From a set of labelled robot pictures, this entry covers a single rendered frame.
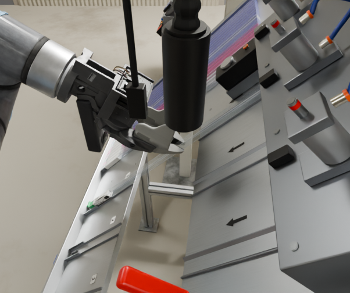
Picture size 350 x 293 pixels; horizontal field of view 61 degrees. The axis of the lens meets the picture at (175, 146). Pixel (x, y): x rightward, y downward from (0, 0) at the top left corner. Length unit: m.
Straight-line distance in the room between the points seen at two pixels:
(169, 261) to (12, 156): 1.17
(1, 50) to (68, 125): 1.72
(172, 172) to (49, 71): 1.35
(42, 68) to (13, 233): 1.33
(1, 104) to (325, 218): 0.44
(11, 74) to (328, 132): 0.40
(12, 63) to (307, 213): 0.40
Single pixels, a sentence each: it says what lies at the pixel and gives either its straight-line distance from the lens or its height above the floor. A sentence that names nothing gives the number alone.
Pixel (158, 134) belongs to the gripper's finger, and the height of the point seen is 1.01.
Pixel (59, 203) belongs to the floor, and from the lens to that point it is 1.72.
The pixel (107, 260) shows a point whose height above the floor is 0.85.
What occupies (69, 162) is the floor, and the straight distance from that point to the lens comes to 1.90.
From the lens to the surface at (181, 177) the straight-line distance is 1.70.
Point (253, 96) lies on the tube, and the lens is 0.43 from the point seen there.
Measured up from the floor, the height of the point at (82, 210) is 0.73.
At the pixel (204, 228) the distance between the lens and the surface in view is 0.36.
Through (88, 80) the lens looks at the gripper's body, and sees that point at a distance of 0.45.
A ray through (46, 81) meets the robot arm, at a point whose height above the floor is 1.10.
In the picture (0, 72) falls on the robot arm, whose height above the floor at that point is 1.11.
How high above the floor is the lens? 1.33
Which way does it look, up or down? 45 degrees down
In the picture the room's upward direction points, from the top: straight up
